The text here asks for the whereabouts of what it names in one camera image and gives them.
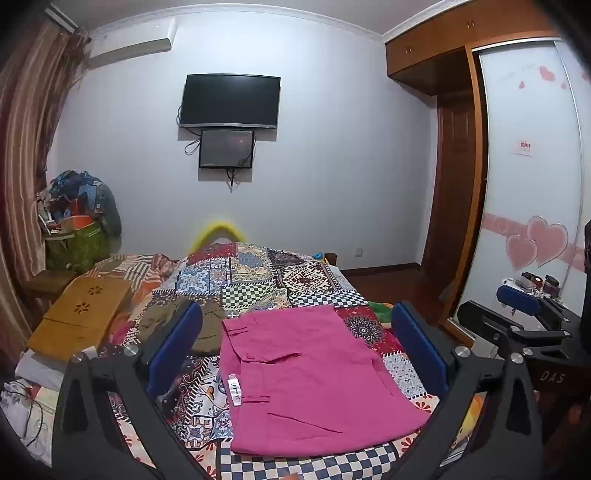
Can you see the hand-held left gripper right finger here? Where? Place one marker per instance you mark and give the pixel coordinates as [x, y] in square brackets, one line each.
[419, 347]

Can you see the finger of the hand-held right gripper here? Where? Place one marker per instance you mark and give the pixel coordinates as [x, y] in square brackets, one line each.
[517, 297]
[485, 318]

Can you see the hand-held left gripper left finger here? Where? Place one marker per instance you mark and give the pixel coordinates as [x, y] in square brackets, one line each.
[178, 341]

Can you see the pink pants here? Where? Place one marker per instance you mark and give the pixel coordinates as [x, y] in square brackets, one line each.
[300, 369]

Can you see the dark red jar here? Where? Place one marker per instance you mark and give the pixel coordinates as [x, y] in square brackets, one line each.
[551, 284]

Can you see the olive green garment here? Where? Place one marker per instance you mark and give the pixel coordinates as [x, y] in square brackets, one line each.
[211, 323]

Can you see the orange striped bedsheet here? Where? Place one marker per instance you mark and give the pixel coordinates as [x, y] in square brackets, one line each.
[138, 272]

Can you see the wooden lap table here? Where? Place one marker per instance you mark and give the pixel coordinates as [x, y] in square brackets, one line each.
[78, 314]

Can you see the yellow plush toy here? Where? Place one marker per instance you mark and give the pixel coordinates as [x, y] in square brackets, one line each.
[217, 228]

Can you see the patchwork printed blanket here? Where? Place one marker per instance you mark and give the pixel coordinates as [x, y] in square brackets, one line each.
[314, 277]

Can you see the brown wooden door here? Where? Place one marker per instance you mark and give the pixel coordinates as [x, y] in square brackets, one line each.
[455, 184]

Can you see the folded white cloth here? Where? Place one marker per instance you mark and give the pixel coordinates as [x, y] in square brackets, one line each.
[39, 369]

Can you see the wooden stool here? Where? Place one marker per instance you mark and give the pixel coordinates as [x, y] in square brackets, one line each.
[48, 281]

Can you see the grey cushion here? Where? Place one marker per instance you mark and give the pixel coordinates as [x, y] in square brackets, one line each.
[111, 207]

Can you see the red door sticker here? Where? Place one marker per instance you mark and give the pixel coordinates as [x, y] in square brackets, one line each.
[522, 147]

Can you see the pile of colourful clothes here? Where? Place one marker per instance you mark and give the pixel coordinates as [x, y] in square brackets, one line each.
[76, 194]

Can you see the small black monitor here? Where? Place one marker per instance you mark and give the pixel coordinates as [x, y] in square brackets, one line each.
[226, 148]

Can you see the brown striped curtain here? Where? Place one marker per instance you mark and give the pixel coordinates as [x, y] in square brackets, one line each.
[27, 138]

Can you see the wooden wardrobe cabinet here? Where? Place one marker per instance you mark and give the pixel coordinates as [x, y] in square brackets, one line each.
[429, 50]

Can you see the white air conditioner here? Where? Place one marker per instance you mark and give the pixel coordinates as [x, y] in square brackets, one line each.
[134, 44]

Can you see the black wall television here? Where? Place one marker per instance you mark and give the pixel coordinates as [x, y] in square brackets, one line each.
[229, 101]

